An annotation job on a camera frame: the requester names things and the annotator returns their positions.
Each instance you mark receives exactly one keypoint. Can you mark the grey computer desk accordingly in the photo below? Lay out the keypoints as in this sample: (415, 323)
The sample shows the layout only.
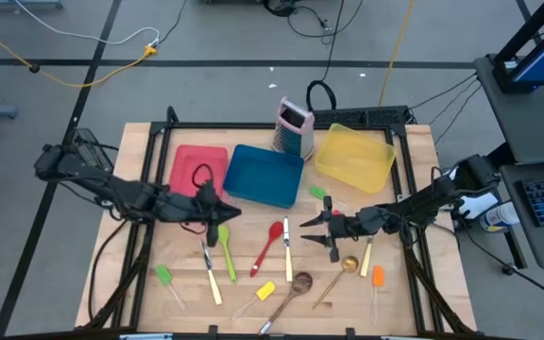
(527, 123)

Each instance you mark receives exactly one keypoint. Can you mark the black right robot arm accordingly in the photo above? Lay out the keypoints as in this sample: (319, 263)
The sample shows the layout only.
(442, 191)

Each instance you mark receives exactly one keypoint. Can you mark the white paper sheet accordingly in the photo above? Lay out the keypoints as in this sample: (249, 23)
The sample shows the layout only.
(477, 204)

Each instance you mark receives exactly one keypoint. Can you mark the yellow plastic bin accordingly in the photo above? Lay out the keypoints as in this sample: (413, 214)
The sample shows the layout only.
(354, 158)

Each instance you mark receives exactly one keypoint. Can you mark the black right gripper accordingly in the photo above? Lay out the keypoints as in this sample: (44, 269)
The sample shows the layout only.
(345, 226)

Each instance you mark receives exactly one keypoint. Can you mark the black power strip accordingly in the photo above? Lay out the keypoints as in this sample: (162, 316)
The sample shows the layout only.
(362, 115)

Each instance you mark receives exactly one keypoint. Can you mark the green silicone spoon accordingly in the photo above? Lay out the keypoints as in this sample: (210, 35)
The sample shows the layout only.
(224, 233)

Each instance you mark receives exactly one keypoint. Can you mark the red silicone spoon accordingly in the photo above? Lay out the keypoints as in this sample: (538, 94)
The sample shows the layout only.
(276, 230)

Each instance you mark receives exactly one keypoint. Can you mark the pink metal box grater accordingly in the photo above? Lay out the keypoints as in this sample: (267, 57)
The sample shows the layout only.
(295, 137)

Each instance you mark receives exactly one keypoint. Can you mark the black metal table frame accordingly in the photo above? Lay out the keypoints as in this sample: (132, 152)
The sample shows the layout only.
(272, 125)

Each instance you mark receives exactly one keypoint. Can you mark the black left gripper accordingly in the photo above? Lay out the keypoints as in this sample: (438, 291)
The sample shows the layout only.
(201, 210)

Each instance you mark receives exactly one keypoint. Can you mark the dark wooden spoon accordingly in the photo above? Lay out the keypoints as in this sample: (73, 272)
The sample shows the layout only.
(302, 282)

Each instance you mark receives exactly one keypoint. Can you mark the red plastic bin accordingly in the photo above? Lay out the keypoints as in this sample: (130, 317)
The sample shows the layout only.
(187, 163)

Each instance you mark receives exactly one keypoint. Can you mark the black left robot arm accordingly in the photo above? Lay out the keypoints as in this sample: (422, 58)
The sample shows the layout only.
(88, 172)

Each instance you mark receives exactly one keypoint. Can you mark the white plastic bottle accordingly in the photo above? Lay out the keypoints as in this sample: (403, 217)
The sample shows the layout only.
(498, 217)

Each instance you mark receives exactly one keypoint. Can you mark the gold metal spoon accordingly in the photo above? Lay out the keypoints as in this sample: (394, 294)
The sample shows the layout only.
(350, 263)

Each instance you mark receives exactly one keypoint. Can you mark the blue plastic bin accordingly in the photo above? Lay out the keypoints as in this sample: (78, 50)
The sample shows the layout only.
(262, 177)

